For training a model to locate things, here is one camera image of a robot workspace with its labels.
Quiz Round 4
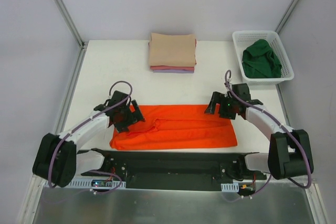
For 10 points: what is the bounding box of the folded purple t-shirt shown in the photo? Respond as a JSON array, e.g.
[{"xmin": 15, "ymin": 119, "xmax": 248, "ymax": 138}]
[{"xmin": 153, "ymin": 69, "xmax": 194, "ymax": 74}]

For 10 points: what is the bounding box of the green t-shirt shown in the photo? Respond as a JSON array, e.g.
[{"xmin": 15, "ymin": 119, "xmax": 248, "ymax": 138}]
[{"xmin": 242, "ymin": 39, "xmax": 282, "ymax": 79}]

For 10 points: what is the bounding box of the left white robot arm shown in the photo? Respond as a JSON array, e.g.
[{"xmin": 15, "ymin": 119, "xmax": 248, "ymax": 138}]
[{"xmin": 32, "ymin": 91, "xmax": 145, "ymax": 188}]

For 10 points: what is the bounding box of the orange t-shirt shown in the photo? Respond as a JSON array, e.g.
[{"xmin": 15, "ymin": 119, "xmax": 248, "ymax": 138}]
[{"xmin": 110, "ymin": 104, "xmax": 237, "ymax": 151}]

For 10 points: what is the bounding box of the folded pink t-shirt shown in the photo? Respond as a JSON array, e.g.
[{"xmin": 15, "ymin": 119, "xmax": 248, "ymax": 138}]
[{"xmin": 150, "ymin": 66, "xmax": 195, "ymax": 72}]

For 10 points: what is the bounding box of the white plastic basket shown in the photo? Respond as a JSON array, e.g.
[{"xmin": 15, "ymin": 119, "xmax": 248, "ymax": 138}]
[{"xmin": 232, "ymin": 30, "xmax": 294, "ymax": 85}]

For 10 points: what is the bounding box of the right aluminium frame post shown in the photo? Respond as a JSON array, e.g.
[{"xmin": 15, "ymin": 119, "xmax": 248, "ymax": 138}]
[{"xmin": 275, "ymin": 0, "xmax": 301, "ymax": 34}]

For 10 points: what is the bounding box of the right white cable duct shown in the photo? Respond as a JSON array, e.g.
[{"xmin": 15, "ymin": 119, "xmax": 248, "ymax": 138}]
[{"xmin": 220, "ymin": 182, "xmax": 239, "ymax": 193}]

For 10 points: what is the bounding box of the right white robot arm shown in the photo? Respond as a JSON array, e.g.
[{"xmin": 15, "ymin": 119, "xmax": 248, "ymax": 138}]
[{"xmin": 205, "ymin": 83, "xmax": 314, "ymax": 180}]

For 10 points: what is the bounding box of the left white cable duct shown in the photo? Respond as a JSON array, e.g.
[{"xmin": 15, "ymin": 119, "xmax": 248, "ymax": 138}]
[{"xmin": 66, "ymin": 178, "xmax": 126, "ymax": 190}]

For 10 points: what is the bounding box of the white cable duct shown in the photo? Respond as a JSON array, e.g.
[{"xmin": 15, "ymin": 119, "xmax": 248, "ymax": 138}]
[
  {"xmin": 66, "ymin": 178, "xmax": 126, "ymax": 190},
  {"xmin": 220, "ymin": 182, "xmax": 239, "ymax": 193}
]

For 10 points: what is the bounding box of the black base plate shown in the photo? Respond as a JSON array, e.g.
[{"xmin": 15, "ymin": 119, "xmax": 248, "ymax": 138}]
[{"xmin": 97, "ymin": 149, "xmax": 267, "ymax": 191}]

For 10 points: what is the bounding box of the aluminium frame post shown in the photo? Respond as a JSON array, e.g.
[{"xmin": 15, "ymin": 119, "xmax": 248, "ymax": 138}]
[
  {"xmin": 54, "ymin": 0, "xmax": 86, "ymax": 48},
  {"xmin": 275, "ymin": 0, "xmax": 301, "ymax": 34}
]

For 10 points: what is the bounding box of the left aluminium frame post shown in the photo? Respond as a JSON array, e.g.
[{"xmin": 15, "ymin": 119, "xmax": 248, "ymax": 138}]
[{"xmin": 54, "ymin": 0, "xmax": 86, "ymax": 48}]

